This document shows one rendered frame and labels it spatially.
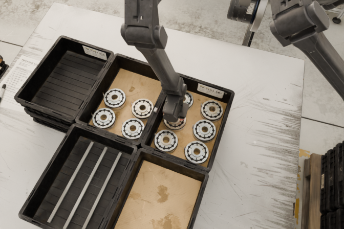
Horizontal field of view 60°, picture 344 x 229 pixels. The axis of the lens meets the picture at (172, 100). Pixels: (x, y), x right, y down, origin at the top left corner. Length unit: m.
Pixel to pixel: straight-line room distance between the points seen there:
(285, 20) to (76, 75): 1.09
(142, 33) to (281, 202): 1.03
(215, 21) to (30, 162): 2.07
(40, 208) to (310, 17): 1.14
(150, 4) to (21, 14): 2.55
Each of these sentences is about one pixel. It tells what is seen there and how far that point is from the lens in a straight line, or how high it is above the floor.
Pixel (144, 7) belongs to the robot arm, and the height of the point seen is 1.55.
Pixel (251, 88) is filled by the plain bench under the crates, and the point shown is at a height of 0.70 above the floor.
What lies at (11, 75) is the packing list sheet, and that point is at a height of 0.70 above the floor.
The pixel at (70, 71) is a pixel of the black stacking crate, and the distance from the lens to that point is 1.58.
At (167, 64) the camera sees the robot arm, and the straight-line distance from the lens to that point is 0.93.
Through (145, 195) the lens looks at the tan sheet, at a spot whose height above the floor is 0.83.
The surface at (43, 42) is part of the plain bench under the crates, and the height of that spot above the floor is 0.70.
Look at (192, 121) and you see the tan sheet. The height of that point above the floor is 0.83.
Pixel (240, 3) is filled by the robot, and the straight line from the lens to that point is 1.35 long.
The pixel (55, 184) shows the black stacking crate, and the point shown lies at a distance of 1.34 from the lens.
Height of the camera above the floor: 2.06
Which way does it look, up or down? 60 degrees down
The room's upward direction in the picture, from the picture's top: 4 degrees clockwise
